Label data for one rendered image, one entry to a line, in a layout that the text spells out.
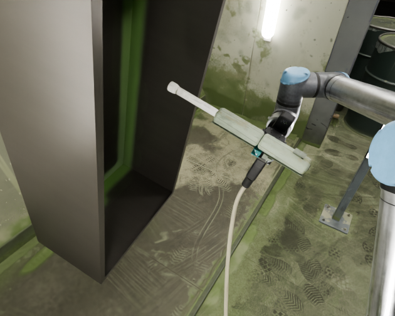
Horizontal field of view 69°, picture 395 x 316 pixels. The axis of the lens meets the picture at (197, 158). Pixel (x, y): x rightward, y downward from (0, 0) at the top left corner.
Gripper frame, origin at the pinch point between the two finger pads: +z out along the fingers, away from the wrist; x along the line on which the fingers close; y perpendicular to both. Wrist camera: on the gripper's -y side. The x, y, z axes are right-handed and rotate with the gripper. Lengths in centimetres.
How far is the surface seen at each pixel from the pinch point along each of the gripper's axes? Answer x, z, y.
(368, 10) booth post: -14, -179, -20
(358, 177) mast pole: -63, -98, 48
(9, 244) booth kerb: 92, 28, 132
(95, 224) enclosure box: 32, 33, 32
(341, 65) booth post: -21, -181, 20
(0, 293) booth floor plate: 76, 47, 138
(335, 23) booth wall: 1, -181, -3
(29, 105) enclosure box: 53, 34, -2
